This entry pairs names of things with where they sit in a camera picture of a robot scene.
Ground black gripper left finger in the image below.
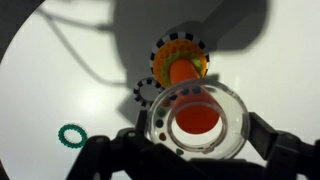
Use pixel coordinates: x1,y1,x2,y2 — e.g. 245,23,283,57
134,109,150,135

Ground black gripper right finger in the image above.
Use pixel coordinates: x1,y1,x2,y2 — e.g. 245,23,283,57
247,111,280,161

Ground clear ring with coloured beads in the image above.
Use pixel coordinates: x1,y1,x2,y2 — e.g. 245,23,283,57
145,77,251,162

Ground small black white checkered ring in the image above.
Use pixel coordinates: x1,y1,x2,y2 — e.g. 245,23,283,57
132,76,165,109

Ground yellow-green toothed ring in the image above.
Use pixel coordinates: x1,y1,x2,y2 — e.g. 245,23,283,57
160,50,206,85

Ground orange toothed ring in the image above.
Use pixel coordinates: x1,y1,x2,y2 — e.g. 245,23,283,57
152,39,208,90

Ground orange ring stacking stand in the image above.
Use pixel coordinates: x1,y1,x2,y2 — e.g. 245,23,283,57
167,57,221,136

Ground green toothed ring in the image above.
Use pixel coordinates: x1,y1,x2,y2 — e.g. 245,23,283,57
57,123,89,150

